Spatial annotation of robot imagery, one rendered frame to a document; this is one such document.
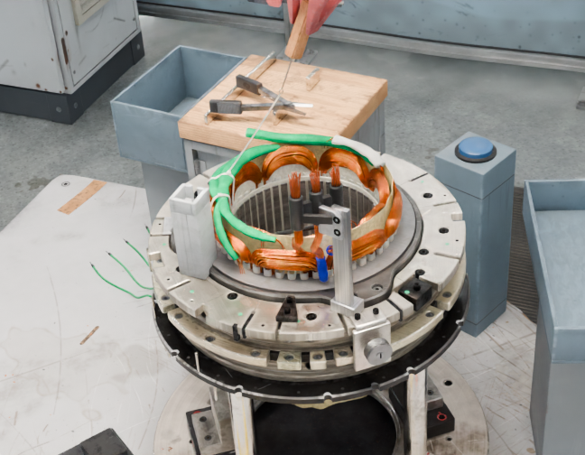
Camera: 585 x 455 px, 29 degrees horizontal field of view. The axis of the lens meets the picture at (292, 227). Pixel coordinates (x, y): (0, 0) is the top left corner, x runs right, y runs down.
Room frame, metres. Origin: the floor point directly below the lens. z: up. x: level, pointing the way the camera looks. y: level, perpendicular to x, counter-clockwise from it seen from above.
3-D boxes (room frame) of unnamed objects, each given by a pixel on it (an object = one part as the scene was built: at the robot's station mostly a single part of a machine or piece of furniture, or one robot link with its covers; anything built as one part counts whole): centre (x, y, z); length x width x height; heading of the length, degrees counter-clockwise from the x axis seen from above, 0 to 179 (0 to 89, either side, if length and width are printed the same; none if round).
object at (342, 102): (1.24, 0.00, 1.05); 0.20 x 0.19 x 0.02; 60
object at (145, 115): (1.32, 0.13, 0.92); 0.17 x 0.11 x 0.28; 150
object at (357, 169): (0.99, -0.06, 1.12); 0.06 x 0.02 x 0.04; 60
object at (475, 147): (1.14, -0.23, 1.04); 0.04 x 0.04 x 0.01
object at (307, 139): (1.00, -0.03, 1.15); 0.15 x 0.04 x 0.02; 60
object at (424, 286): (0.82, -0.11, 1.09); 0.03 x 0.02 x 0.02; 137
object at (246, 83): (1.25, 0.04, 1.09); 0.04 x 0.01 x 0.02; 45
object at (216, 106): (1.20, 0.07, 1.09); 0.04 x 0.01 x 0.02; 75
